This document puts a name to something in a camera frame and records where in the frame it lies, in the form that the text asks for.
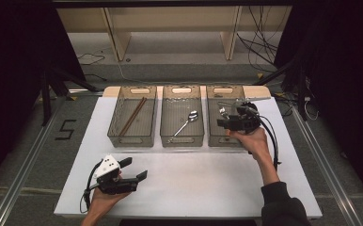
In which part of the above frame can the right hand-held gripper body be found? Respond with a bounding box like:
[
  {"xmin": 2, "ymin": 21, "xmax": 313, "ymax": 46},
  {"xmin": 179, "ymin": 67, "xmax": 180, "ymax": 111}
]
[{"xmin": 229, "ymin": 96, "xmax": 272, "ymax": 136}]

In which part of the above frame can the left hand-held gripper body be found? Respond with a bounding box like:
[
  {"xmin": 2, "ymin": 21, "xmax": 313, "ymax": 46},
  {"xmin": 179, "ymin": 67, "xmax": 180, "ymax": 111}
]
[{"xmin": 93, "ymin": 153, "xmax": 139, "ymax": 196}]

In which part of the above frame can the smoky clear plastic bin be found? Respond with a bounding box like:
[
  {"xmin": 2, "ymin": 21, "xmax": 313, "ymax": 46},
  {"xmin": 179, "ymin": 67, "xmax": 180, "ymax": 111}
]
[
  {"xmin": 159, "ymin": 85, "xmax": 205, "ymax": 148},
  {"xmin": 106, "ymin": 85, "xmax": 158, "ymax": 149},
  {"xmin": 205, "ymin": 85, "xmax": 255, "ymax": 149}
]

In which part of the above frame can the steel spoon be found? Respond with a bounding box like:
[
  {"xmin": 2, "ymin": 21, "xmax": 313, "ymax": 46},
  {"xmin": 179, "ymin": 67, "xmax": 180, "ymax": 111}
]
[{"xmin": 166, "ymin": 109, "xmax": 200, "ymax": 145}]

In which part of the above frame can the brown wooden chopstick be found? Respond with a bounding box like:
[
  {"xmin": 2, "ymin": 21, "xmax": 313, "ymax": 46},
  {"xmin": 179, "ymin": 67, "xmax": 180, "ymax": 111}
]
[
  {"xmin": 121, "ymin": 97, "xmax": 148, "ymax": 137},
  {"xmin": 118, "ymin": 96, "xmax": 146, "ymax": 137}
]

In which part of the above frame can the person's right hand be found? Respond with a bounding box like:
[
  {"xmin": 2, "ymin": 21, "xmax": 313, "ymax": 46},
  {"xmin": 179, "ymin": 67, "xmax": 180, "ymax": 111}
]
[{"xmin": 227, "ymin": 126, "xmax": 274, "ymax": 165}]

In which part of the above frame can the person's left hand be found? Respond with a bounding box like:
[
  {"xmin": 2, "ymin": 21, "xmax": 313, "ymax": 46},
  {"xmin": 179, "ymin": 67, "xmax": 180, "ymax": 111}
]
[{"xmin": 87, "ymin": 189, "xmax": 131, "ymax": 218}]

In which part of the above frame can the white table sheet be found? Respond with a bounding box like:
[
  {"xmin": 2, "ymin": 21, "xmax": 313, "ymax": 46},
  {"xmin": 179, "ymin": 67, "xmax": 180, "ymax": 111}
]
[{"xmin": 53, "ymin": 95, "xmax": 324, "ymax": 219}]

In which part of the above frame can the black metal stand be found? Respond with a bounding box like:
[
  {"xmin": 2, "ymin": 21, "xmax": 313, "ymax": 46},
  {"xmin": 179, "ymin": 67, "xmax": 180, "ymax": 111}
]
[{"xmin": 253, "ymin": 56, "xmax": 309, "ymax": 121}]

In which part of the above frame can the black tripod stand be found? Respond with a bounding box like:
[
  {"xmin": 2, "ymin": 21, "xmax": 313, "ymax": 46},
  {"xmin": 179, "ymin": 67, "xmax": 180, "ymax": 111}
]
[{"xmin": 39, "ymin": 65, "xmax": 101, "ymax": 126}]

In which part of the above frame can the black curtain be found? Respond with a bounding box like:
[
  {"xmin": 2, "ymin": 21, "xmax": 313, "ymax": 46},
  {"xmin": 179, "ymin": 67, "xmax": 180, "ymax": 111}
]
[
  {"xmin": 0, "ymin": 0, "xmax": 87, "ymax": 192},
  {"xmin": 275, "ymin": 0, "xmax": 363, "ymax": 208}
]

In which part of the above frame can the beige wooden shelf unit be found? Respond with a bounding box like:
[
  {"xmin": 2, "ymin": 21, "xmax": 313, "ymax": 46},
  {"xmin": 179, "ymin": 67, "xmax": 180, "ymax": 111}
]
[{"xmin": 56, "ymin": 5, "xmax": 293, "ymax": 62}]

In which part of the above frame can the black overhead bar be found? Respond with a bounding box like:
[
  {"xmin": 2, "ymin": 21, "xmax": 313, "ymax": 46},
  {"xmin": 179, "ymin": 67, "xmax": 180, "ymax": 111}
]
[{"xmin": 51, "ymin": 0, "xmax": 296, "ymax": 8}]

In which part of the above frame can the right hand-held gripper cable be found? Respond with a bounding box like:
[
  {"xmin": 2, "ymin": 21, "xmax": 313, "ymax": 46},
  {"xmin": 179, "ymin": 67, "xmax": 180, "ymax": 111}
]
[{"xmin": 248, "ymin": 106, "xmax": 282, "ymax": 172}]

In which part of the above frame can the tangle of black cables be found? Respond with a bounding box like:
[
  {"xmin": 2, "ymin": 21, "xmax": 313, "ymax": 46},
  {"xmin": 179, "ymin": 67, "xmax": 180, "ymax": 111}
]
[{"xmin": 235, "ymin": 5, "xmax": 289, "ymax": 73}]

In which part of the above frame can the aluminium floor rail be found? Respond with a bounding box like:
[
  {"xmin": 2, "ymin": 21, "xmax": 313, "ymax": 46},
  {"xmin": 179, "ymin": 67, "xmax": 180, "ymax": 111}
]
[
  {"xmin": 289, "ymin": 103, "xmax": 363, "ymax": 226},
  {"xmin": 0, "ymin": 89, "xmax": 105, "ymax": 226}
]

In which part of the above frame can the thin black floor cable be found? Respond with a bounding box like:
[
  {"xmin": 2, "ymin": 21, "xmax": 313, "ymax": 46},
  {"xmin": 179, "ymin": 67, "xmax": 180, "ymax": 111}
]
[{"xmin": 76, "ymin": 51, "xmax": 106, "ymax": 66}]

